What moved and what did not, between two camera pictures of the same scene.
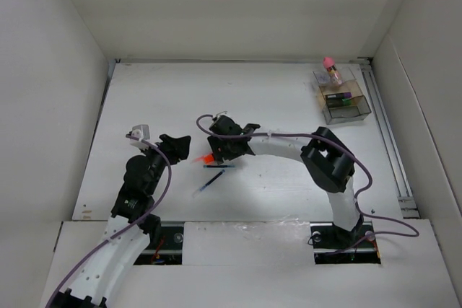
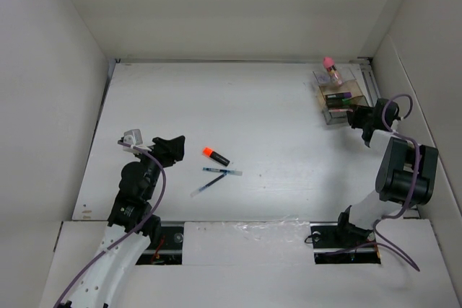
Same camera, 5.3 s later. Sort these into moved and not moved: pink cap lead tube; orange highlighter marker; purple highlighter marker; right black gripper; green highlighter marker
Moved: orange highlighter marker; right black gripper
Not moved: green highlighter marker; pink cap lead tube; purple highlighter marker
